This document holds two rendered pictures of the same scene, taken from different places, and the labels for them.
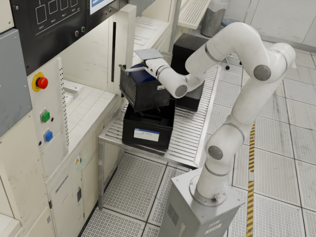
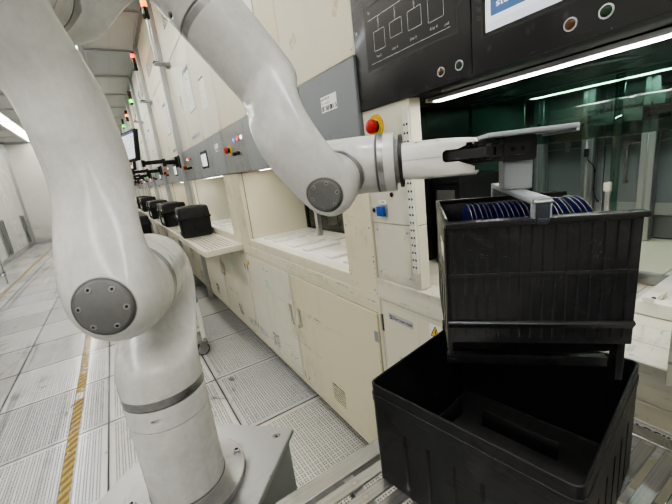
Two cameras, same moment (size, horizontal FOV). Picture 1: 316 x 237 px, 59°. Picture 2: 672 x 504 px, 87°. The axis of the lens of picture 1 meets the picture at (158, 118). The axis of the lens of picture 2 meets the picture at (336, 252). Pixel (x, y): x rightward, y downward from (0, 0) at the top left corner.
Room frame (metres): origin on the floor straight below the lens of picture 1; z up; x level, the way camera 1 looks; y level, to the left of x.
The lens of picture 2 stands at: (1.48, -0.42, 1.25)
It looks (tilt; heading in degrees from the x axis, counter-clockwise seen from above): 14 degrees down; 139
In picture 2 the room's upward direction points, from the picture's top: 7 degrees counter-clockwise
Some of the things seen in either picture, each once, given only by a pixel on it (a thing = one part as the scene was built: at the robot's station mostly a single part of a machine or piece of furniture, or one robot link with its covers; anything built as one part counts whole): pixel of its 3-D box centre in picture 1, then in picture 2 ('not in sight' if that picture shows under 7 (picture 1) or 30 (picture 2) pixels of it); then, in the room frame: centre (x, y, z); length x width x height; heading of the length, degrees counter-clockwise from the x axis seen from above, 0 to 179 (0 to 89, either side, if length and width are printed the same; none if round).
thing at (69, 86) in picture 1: (60, 90); (637, 287); (1.35, 0.61, 0.89); 0.22 x 0.21 x 0.04; 80
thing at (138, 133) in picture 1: (149, 120); (501, 421); (1.28, 0.05, 0.85); 0.28 x 0.28 x 0.17; 0
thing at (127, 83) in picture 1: (145, 80); (513, 245); (1.28, 0.10, 1.11); 0.24 x 0.20 x 0.32; 125
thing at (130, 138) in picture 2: not in sight; (149, 150); (-2.23, 0.64, 1.59); 0.50 x 0.41 x 0.36; 80
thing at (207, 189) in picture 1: (212, 178); (177, 436); (0.91, -0.31, 0.85); 0.19 x 0.19 x 0.18
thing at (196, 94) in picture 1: (182, 88); not in sight; (1.73, -0.14, 0.83); 0.29 x 0.29 x 0.13; 81
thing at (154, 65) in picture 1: (158, 67); (433, 157); (1.19, 0.04, 1.25); 0.11 x 0.10 x 0.07; 35
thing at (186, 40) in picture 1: (192, 57); not in sight; (2.14, -0.19, 0.89); 0.29 x 0.29 x 0.25; 76
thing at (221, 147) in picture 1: (221, 152); (152, 310); (0.88, -0.30, 1.07); 0.19 x 0.12 x 0.24; 148
